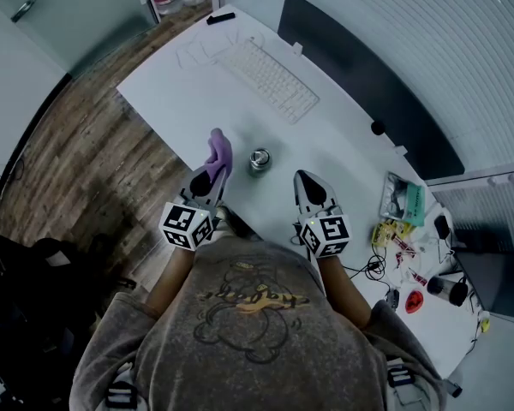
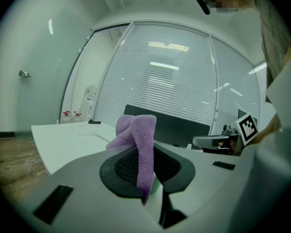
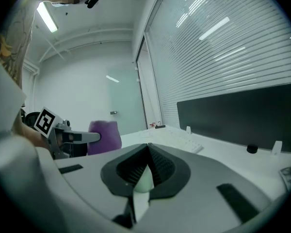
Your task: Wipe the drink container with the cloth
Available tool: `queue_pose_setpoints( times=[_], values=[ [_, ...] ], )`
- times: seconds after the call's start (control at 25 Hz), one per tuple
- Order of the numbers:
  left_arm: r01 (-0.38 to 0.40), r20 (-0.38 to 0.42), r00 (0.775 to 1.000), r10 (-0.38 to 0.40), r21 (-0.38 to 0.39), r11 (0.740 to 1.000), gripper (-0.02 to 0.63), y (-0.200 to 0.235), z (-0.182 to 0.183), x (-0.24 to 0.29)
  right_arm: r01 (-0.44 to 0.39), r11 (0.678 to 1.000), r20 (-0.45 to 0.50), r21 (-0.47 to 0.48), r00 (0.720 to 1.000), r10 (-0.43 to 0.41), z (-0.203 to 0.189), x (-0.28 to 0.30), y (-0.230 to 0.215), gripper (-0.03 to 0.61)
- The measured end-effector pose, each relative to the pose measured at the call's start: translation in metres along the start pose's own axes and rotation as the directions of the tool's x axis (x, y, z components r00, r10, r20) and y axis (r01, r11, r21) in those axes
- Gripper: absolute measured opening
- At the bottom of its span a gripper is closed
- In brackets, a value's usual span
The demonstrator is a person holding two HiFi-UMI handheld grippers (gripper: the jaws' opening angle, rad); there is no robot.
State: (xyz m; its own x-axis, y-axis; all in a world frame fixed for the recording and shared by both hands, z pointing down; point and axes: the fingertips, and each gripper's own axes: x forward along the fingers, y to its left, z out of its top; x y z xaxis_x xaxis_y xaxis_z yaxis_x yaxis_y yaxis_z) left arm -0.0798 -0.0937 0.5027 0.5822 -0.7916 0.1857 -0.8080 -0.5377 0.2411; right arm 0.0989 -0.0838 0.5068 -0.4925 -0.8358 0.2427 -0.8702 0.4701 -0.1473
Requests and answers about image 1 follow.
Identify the black white striped strap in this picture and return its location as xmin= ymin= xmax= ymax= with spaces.
xmin=105 ymin=381 xmax=136 ymax=408
xmin=387 ymin=357 xmax=416 ymax=389

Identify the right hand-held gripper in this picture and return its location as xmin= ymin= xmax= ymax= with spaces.
xmin=292 ymin=170 xmax=353 ymax=259

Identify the black bar device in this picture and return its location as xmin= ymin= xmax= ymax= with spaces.
xmin=206 ymin=11 xmax=236 ymax=26

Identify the white keyboard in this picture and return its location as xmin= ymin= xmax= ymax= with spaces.
xmin=217 ymin=37 xmax=321 ymax=126

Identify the yellow snack packet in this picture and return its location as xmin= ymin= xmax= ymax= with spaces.
xmin=371 ymin=220 xmax=415 ymax=250

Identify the black tumbler bottle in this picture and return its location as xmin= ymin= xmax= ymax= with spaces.
xmin=427 ymin=274 xmax=469 ymax=307

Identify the metal door handle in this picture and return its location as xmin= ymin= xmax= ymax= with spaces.
xmin=10 ymin=0 xmax=39 ymax=24

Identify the purple cloth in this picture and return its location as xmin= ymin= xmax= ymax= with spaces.
xmin=204 ymin=128 xmax=234 ymax=183

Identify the frosted glass door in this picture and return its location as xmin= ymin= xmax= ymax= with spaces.
xmin=0 ymin=0 xmax=159 ymax=76

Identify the white keyboard cable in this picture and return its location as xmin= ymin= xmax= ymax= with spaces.
xmin=175 ymin=32 xmax=266 ymax=70

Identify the person's right forearm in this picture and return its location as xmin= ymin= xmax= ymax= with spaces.
xmin=315 ymin=254 xmax=373 ymax=331

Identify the red round object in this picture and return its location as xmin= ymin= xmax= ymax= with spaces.
xmin=404 ymin=289 xmax=425 ymax=315

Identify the dark desk divider panel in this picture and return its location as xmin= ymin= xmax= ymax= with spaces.
xmin=277 ymin=0 xmax=466 ymax=182

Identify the person's grey printed t-shirt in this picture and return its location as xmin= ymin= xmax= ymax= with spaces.
xmin=69 ymin=240 xmax=449 ymax=411

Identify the black cable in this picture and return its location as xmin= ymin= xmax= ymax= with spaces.
xmin=340 ymin=246 xmax=391 ymax=295

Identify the teal package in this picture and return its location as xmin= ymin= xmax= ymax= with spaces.
xmin=404 ymin=182 xmax=427 ymax=228

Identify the person's left forearm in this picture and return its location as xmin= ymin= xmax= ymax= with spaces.
xmin=145 ymin=246 xmax=196 ymax=323

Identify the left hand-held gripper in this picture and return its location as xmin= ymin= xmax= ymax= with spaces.
xmin=158 ymin=165 xmax=233 ymax=252

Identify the black power adapter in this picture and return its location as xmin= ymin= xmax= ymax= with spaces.
xmin=433 ymin=215 xmax=451 ymax=239

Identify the small metal cup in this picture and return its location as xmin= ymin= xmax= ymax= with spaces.
xmin=247 ymin=146 xmax=273 ymax=178

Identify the red sachet strip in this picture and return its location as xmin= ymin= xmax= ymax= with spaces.
xmin=391 ymin=233 xmax=429 ymax=286

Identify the black office chair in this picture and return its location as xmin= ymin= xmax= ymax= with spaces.
xmin=29 ymin=235 xmax=138 ymax=316

